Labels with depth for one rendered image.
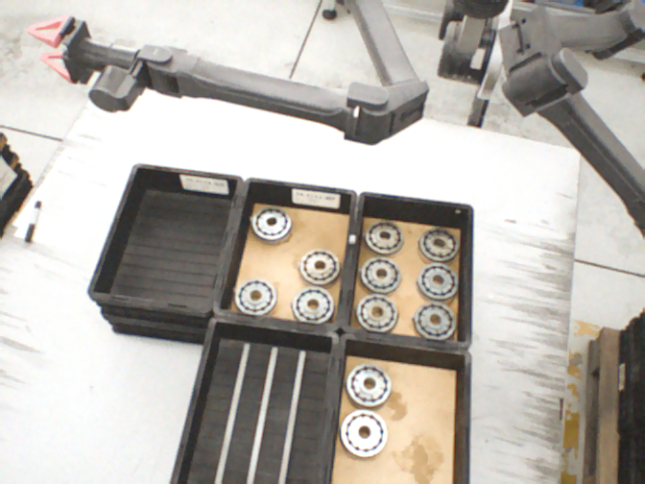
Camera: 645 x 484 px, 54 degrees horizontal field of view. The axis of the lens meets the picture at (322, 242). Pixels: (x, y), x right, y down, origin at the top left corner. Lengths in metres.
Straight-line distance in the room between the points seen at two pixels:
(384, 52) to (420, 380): 0.77
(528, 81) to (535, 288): 0.93
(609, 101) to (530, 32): 2.42
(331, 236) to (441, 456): 0.61
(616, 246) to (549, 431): 1.37
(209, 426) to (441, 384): 0.54
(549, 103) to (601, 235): 1.91
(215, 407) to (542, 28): 1.03
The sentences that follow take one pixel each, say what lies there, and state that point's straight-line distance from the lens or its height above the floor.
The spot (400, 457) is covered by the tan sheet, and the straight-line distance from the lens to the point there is 1.49.
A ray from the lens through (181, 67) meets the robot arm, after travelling 1.16.
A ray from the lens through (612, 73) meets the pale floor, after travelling 3.62.
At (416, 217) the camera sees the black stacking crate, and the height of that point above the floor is 0.86.
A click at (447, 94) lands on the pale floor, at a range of 3.24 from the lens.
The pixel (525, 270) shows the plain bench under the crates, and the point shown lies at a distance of 1.90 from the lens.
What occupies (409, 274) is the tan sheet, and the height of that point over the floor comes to 0.83.
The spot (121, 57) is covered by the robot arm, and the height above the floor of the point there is 1.48.
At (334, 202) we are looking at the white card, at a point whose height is 0.89.
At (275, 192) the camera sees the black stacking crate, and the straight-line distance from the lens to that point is 1.70.
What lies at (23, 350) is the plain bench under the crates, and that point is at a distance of 1.84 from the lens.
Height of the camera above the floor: 2.28
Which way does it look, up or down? 59 degrees down
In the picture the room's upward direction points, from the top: 3 degrees clockwise
